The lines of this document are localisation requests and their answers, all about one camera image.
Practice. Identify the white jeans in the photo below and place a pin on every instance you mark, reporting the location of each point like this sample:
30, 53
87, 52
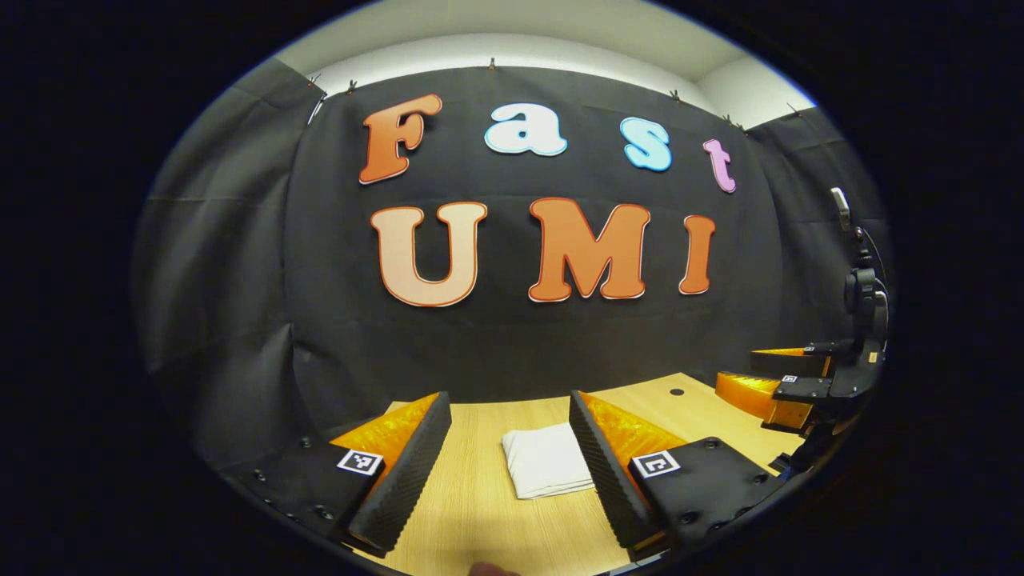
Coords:
548, 464

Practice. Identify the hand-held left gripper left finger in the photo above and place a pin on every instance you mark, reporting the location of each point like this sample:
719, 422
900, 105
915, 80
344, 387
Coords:
404, 480

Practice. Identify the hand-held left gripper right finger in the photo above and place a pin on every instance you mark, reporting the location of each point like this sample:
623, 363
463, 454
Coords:
608, 480

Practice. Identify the black backdrop cloth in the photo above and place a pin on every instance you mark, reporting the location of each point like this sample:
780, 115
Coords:
512, 344

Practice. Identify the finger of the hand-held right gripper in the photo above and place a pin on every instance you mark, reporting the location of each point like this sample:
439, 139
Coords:
824, 349
800, 390

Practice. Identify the row of black cloth clips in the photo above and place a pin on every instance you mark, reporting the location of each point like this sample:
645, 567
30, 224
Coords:
491, 63

